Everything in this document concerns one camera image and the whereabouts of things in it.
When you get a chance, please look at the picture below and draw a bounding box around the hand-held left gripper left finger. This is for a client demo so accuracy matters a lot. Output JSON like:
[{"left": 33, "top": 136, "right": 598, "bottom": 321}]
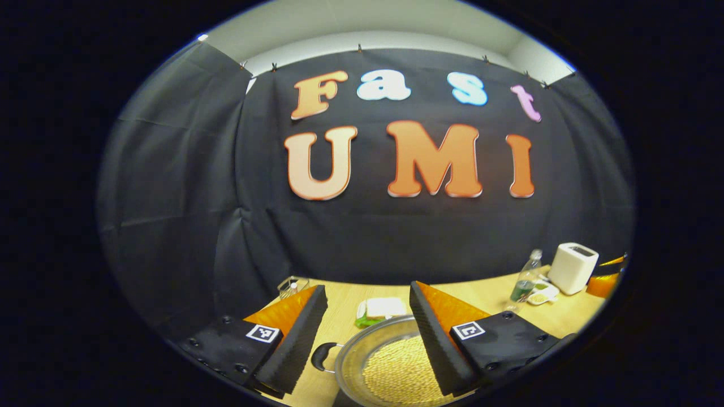
[{"left": 178, "top": 284, "right": 329, "bottom": 400}]

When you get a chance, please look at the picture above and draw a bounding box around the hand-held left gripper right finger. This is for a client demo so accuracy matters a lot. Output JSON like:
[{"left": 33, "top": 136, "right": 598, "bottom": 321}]
[{"left": 408, "top": 280, "right": 579, "bottom": 397}]

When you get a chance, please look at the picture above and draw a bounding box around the steel pot with soybeans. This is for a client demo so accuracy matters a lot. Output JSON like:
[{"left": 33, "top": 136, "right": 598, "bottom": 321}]
[{"left": 310, "top": 315, "right": 454, "bottom": 407}]

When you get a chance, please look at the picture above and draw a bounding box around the white toaster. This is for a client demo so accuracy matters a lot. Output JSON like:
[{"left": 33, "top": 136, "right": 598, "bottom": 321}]
[{"left": 547, "top": 242, "right": 600, "bottom": 296}]

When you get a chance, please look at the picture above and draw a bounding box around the white divided bean dish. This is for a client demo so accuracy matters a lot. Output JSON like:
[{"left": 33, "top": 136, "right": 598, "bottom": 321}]
[{"left": 525, "top": 279, "right": 561, "bottom": 306}]

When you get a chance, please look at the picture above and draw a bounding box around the sandwich on white plate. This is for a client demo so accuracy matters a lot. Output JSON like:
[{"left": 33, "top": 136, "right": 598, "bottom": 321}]
[{"left": 355, "top": 296, "right": 410, "bottom": 330}]

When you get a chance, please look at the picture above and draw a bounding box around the clear plastic water bottle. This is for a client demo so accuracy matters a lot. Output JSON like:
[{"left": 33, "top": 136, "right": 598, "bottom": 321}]
[{"left": 508, "top": 249, "right": 544, "bottom": 306}]

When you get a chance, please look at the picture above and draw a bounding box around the black backdrop cloth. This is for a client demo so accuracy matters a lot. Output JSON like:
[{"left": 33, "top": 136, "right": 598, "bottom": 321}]
[{"left": 96, "top": 40, "right": 635, "bottom": 341}]

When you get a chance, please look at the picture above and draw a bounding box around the small wire basket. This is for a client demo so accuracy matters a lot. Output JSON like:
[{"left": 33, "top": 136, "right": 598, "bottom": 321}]
[{"left": 276, "top": 276, "right": 311, "bottom": 299}]

